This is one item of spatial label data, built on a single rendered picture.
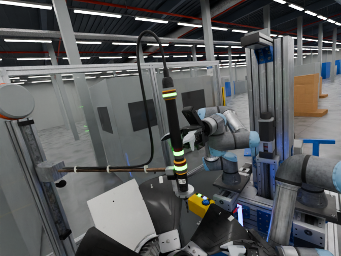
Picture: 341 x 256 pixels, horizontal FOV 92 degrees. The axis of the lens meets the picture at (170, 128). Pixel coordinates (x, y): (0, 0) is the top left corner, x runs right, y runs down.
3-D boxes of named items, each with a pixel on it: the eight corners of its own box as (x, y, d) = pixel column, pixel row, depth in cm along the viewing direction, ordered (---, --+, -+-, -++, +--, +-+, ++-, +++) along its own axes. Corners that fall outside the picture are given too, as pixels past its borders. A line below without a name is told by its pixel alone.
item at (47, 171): (38, 183, 76) (32, 166, 75) (52, 175, 83) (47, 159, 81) (55, 183, 73) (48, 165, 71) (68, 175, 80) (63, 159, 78)
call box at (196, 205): (189, 211, 118) (186, 198, 116) (198, 203, 124) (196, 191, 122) (206, 223, 106) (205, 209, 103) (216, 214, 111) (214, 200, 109)
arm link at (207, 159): (223, 173, 130) (219, 109, 105) (204, 174, 133) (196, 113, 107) (220, 163, 141) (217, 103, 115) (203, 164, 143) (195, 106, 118)
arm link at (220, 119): (228, 129, 79) (227, 111, 77) (218, 136, 71) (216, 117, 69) (213, 128, 84) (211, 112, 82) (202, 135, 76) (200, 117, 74)
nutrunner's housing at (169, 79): (179, 201, 59) (157, 68, 50) (181, 194, 63) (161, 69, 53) (190, 201, 58) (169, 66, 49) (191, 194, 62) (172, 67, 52)
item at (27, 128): (59, 239, 85) (16, 122, 72) (68, 231, 89) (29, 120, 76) (63, 240, 84) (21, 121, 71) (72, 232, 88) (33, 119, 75)
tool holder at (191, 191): (167, 197, 59) (163, 172, 56) (172, 186, 65) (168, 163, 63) (193, 198, 56) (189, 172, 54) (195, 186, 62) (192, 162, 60)
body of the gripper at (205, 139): (198, 151, 59) (213, 140, 68) (195, 128, 57) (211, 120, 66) (180, 149, 64) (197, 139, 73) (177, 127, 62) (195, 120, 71)
